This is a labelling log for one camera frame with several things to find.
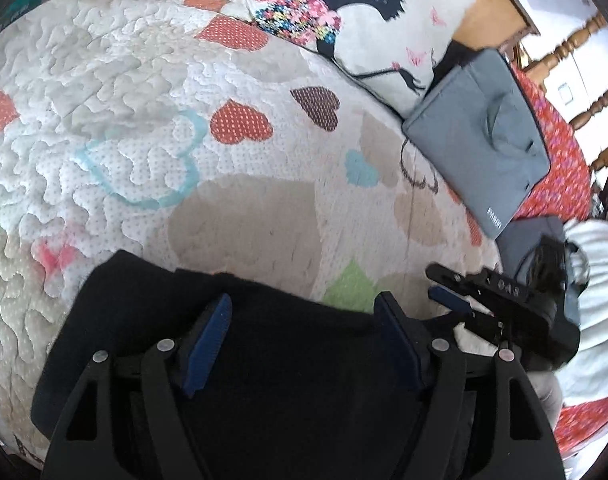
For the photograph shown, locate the wooden chair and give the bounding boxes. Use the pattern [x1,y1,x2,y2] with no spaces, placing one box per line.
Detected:
[504,7,608,221]

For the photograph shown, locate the red floral sheet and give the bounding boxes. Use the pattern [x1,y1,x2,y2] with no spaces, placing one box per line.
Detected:
[511,67,608,456]

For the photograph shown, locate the grey cloth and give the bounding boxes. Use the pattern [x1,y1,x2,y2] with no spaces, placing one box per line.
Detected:
[495,216,567,286]

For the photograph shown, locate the grey laptop bag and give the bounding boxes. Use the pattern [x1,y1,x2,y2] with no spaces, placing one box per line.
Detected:
[401,48,552,240]

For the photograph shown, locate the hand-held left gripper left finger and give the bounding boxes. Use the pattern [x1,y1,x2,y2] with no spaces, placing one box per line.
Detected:
[41,292,234,480]

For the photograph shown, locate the black pants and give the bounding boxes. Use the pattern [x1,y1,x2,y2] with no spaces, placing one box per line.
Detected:
[30,249,480,480]

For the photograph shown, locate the floral printed pillow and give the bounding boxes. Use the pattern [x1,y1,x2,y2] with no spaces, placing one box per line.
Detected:
[220,0,477,121]

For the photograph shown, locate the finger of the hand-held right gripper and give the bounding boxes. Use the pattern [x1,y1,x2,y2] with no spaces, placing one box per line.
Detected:
[427,285,504,347]
[426,263,486,294]

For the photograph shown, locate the wooden table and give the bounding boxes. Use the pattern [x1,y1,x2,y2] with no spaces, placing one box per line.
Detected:
[451,0,537,56]

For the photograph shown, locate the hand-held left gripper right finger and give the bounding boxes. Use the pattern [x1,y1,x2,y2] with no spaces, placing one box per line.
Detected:
[373,290,568,480]

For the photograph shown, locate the quilted heart-print bedspread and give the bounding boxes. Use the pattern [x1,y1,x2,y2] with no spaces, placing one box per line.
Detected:
[0,0,505,471]

